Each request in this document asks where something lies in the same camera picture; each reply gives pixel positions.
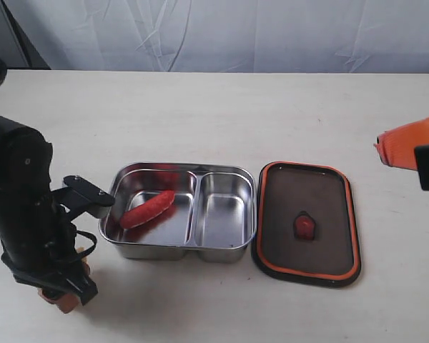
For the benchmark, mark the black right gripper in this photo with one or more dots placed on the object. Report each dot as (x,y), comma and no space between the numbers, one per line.
(407,147)

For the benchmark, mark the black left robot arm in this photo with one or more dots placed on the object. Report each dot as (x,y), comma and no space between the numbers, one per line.
(25,158)

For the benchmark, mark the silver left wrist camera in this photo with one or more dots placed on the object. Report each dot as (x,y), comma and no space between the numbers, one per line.
(81,196)

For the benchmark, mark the dark transparent lid orange seal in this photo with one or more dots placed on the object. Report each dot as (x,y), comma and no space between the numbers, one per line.
(306,225)

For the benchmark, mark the grey wrinkled backdrop cloth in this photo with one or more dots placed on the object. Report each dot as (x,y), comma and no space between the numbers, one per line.
(217,36)

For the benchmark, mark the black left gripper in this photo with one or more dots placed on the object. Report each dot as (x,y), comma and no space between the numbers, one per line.
(38,244)

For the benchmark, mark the red toy sausage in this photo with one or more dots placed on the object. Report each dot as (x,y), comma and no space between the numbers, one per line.
(147,211)

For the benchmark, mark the steel two-compartment lunch box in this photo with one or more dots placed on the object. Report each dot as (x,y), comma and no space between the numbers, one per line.
(213,212)

